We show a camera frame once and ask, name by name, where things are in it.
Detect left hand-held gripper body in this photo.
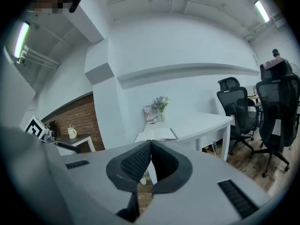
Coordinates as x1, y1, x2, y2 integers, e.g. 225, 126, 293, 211
24, 116, 82, 155

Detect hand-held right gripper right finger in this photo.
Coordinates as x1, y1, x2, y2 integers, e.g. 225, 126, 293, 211
150, 139, 193, 195

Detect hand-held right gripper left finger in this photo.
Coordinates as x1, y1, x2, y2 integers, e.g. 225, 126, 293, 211
106, 139, 152, 222

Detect white notebook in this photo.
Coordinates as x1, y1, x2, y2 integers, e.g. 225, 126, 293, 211
134, 127, 179, 143

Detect black bottle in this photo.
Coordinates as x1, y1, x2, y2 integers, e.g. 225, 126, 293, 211
48, 120, 60, 140

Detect yellow mug with pens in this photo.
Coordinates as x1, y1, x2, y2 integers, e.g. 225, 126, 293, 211
67, 125, 78, 140

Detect dark side table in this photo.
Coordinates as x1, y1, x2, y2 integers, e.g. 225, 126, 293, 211
55, 135, 95, 153

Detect white table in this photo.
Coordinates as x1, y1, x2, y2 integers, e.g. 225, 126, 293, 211
133, 111, 234, 185

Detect black and white printed book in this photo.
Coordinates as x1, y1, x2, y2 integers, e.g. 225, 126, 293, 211
143, 104, 161, 125

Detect white vase with purple flowers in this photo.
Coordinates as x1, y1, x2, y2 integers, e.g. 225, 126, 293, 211
152, 95, 170, 123

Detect white ceiling pipes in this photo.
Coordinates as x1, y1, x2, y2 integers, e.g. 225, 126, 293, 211
16, 45, 61, 69

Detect black mesh office chair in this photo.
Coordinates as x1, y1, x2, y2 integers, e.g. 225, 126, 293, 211
249, 74, 300, 178
216, 76, 261, 156

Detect ceiling tube light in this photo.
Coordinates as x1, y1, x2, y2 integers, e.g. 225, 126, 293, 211
13, 21, 31, 59
254, 0, 270, 23

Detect wooden desk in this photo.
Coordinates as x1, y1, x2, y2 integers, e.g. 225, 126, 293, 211
247, 93, 261, 104

